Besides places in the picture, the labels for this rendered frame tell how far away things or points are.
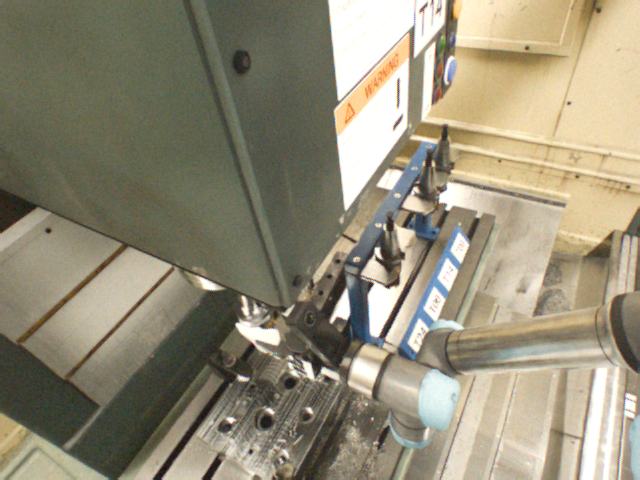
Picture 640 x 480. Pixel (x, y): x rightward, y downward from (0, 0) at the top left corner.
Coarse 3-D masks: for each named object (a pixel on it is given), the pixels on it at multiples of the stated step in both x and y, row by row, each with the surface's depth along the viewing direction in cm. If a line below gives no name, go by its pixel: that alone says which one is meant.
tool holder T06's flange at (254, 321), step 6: (240, 312) 69; (264, 312) 68; (240, 318) 69; (246, 318) 68; (252, 318) 68; (258, 318) 68; (264, 318) 69; (270, 318) 70; (246, 324) 69; (252, 324) 69; (258, 324) 69; (264, 324) 70
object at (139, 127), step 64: (0, 0) 25; (64, 0) 22; (128, 0) 20; (192, 0) 19; (256, 0) 22; (320, 0) 27; (448, 0) 50; (0, 64) 31; (64, 64) 27; (128, 64) 23; (192, 64) 21; (256, 64) 23; (320, 64) 29; (0, 128) 40; (64, 128) 33; (128, 128) 28; (192, 128) 24; (256, 128) 25; (320, 128) 32; (64, 192) 43; (128, 192) 35; (192, 192) 29; (256, 192) 27; (320, 192) 35; (192, 256) 37; (256, 256) 31; (320, 256) 38
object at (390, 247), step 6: (384, 228) 83; (396, 228) 83; (384, 234) 83; (390, 234) 82; (396, 234) 83; (384, 240) 84; (390, 240) 83; (396, 240) 84; (384, 246) 85; (390, 246) 84; (396, 246) 85; (384, 252) 86; (390, 252) 85; (396, 252) 85
